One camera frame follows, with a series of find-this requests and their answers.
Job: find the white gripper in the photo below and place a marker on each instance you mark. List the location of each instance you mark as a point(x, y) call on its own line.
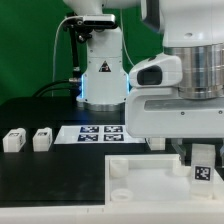
point(159, 113)

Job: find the white L-shaped obstacle fence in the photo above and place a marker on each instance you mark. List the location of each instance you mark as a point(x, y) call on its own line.
point(192, 212)

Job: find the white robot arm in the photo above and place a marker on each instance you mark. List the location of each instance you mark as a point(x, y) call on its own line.
point(193, 30)

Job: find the black camera stand pole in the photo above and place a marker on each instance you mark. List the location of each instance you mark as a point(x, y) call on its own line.
point(75, 62)

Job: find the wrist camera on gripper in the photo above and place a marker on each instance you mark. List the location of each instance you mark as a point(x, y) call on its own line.
point(160, 71)

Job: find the white square table top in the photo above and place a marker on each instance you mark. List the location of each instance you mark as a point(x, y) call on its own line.
point(151, 178)

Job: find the sheet with four markers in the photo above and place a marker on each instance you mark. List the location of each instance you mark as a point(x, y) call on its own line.
point(102, 134)

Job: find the black camera on stand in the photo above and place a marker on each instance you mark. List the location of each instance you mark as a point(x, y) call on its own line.
point(88, 23)

